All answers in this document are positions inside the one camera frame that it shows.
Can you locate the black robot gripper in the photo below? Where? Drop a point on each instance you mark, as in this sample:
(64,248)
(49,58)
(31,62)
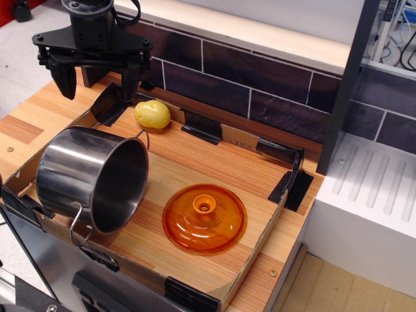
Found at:
(96,37)

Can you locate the stainless steel pot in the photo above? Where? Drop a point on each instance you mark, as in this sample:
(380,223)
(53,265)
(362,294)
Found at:
(94,177)

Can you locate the orange transparent pot lid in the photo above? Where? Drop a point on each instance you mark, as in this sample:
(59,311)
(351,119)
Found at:
(204,219)

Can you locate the yellow toy potato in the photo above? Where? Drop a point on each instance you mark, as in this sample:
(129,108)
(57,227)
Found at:
(152,114)

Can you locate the black object on floor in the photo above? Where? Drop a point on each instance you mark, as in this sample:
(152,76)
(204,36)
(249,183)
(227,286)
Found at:
(21,11)

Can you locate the light wooden shelf ledge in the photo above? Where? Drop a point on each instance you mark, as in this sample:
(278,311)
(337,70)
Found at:
(303,49)

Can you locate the white ribbed drainboard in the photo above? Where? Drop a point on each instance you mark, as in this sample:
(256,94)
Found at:
(373,181)

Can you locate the dark grey vertical post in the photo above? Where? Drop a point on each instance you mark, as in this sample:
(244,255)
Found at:
(335,131)

